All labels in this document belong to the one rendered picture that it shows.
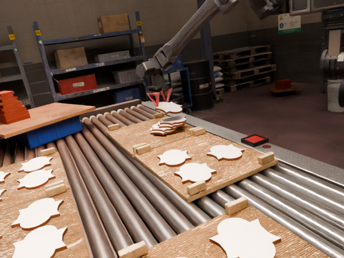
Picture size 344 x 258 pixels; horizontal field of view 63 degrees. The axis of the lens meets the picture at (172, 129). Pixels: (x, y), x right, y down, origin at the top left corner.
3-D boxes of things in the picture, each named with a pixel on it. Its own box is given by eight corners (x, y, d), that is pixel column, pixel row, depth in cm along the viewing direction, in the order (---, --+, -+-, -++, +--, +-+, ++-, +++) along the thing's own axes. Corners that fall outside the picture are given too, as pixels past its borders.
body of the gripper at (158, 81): (147, 90, 131) (144, 75, 129) (162, 86, 138) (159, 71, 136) (156, 91, 127) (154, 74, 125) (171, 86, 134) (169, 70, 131)
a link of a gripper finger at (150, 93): (148, 108, 133) (145, 88, 130) (158, 104, 138) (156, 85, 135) (158, 108, 129) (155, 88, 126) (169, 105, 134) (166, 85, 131)
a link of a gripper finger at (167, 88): (154, 105, 136) (151, 86, 133) (165, 102, 141) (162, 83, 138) (165, 106, 132) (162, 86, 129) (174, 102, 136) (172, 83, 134)
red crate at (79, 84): (93, 86, 564) (90, 72, 555) (98, 88, 525) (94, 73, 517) (59, 93, 539) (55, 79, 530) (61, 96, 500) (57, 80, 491)
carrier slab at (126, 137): (165, 118, 162) (165, 115, 162) (204, 134, 127) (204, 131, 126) (106, 134, 148) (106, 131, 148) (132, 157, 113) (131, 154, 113)
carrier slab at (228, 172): (206, 134, 127) (206, 131, 126) (278, 163, 92) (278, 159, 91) (134, 158, 112) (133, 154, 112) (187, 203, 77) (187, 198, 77)
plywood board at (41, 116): (56, 105, 196) (55, 102, 196) (96, 109, 163) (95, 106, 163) (-26, 127, 162) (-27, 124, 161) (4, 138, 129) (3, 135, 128)
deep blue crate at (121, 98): (137, 102, 610) (134, 85, 599) (142, 104, 574) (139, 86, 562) (114, 107, 594) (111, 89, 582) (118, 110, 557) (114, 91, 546)
